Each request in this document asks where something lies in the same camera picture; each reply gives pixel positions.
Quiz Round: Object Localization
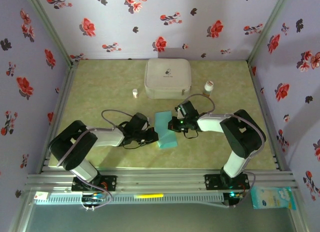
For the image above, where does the light blue cloth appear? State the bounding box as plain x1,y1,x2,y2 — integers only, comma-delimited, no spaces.
154,111,179,150

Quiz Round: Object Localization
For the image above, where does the white capped amber pill bottle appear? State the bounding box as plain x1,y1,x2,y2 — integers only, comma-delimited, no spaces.
201,80,215,98

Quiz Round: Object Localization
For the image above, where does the white zippered medicine case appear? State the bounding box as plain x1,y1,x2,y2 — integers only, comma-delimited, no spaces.
144,58,193,100

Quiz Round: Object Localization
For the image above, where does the yellow label strip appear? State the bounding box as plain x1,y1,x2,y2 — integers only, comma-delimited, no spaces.
134,193,165,199

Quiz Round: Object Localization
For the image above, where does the blue wet wipes pack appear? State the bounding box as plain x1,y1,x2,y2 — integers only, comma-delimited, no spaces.
250,186,297,210

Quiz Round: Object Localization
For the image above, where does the small white box red label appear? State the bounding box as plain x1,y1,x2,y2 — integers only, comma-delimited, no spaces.
34,191,50,202

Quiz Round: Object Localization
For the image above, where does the aluminium front rail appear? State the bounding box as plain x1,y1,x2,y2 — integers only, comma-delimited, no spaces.
24,168,298,192

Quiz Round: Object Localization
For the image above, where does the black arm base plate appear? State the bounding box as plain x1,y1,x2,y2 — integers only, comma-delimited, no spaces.
204,173,251,191
71,175,118,192

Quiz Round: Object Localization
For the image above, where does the grey slotted cable duct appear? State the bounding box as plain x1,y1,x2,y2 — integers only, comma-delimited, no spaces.
33,193,225,205

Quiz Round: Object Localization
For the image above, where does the aluminium side rail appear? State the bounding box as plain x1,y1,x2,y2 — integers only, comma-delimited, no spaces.
247,61,288,172
36,61,79,174

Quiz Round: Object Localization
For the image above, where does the small electronics board with wires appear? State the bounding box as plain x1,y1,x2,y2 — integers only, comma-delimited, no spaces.
80,191,107,212
223,190,245,208

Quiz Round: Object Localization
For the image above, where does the aluminium corner post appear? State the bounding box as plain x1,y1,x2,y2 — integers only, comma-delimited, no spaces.
246,0,293,64
23,0,77,67

